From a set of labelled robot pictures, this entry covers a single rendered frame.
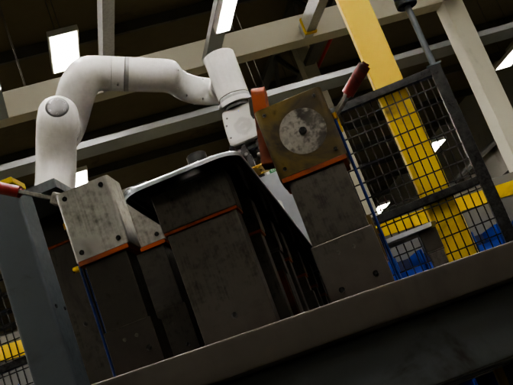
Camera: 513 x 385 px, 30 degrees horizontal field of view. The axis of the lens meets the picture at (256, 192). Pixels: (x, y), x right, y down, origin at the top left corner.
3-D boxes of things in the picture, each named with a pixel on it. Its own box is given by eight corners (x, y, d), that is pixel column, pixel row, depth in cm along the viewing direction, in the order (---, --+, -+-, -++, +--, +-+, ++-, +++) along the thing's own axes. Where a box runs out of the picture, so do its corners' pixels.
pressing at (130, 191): (253, 143, 138) (250, 134, 138) (111, 201, 140) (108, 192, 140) (340, 267, 271) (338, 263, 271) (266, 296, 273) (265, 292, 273)
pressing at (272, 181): (324, 273, 277) (283, 167, 286) (288, 287, 278) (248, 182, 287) (324, 273, 277) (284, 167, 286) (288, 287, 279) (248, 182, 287)
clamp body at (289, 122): (429, 300, 136) (337, 76, 146) (339, 335, 138) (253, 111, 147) (429, 305, 145) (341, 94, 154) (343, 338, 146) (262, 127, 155)
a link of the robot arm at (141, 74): (124, 107, 259) (237, 111, 263) (124, 82, 244) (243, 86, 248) (125, 76, 262) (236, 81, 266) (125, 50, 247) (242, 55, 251)
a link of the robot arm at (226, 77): (217, 109, 255) (220, 95, 247) (201, 66, 259) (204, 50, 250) (246, 101, 257) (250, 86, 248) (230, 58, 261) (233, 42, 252)
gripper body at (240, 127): (215, 108, 248) (229, 147, 245) (251, 92, 247) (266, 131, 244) (221, 116, 255) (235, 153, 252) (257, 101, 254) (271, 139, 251)
